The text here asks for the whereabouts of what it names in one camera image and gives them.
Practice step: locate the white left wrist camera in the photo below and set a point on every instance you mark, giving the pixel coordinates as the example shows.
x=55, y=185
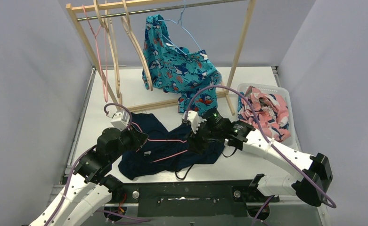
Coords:
x=119, y=119

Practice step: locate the blue shark print shorts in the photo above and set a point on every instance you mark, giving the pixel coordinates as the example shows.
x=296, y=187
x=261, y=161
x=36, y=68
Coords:
x=240, y=104

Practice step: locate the wooden hanger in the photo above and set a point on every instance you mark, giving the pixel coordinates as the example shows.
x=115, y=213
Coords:
x=110, y=46
x=128, y=29

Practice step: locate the pink wire hanger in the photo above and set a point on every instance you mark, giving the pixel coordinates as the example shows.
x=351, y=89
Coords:
x=98, y=53
x=161, y=143

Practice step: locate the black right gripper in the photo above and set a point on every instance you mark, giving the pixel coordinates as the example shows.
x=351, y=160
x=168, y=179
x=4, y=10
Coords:
x=196, y=142

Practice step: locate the white plastic basket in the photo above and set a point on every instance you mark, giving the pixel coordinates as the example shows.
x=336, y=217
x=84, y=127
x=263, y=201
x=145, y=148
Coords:
x=291, y=141

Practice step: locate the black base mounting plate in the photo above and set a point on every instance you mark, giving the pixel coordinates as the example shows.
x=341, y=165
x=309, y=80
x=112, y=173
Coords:
x=193, y=199

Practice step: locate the wooden hanger front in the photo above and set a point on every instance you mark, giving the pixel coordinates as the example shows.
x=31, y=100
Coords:
x=110, y=46

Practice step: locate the teal fish print shorts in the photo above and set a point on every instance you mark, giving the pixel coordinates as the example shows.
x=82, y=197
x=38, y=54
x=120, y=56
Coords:
x=177, y=70

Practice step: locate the pink floral shorts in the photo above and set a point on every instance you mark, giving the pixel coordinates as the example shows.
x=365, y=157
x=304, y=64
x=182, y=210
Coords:
x=271, y=113

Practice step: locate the navy blue shorts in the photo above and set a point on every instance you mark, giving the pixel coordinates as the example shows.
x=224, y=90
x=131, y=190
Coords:
x=133, y=166

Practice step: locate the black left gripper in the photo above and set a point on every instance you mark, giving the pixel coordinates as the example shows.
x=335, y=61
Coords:
x=139, y=137

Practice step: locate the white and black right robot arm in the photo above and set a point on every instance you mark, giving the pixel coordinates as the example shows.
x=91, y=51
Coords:
x=308, y=176

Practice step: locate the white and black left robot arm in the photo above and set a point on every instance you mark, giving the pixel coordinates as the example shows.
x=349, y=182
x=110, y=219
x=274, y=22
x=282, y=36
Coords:
x=89, y=184

